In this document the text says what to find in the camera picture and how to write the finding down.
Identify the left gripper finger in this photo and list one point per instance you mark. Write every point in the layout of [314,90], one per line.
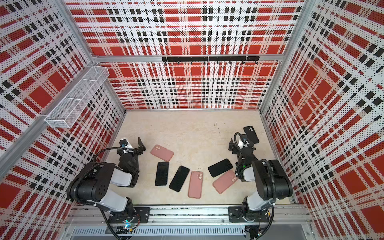
[141,147]
[123,143]

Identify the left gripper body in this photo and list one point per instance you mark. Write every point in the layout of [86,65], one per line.
[132,151]

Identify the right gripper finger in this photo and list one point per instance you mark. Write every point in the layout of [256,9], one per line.
[251,136]
[231,145]

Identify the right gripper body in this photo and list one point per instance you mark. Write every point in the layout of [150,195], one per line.
[245,147]

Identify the black phone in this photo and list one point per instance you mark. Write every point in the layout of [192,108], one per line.
[220,168]
[162,174]
[179,179]

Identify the pink case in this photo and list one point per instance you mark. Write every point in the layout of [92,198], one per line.
[162,153]
[225,181]
[195,186]

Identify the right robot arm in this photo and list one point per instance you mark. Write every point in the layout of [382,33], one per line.
[272,182]

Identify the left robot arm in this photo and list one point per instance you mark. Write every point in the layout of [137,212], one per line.
[91,186]

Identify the black phone case far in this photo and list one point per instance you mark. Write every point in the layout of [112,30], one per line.
[248,129]

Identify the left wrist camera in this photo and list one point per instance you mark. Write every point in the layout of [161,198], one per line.
[128,148]

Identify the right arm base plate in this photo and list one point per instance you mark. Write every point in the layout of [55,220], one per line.
[238,215]

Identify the white wire mesh basket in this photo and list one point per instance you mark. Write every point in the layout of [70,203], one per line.
[69,109]

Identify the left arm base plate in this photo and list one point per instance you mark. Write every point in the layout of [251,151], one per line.
[139,215]

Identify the black hook rail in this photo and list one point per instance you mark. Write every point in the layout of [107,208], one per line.
[211,59]

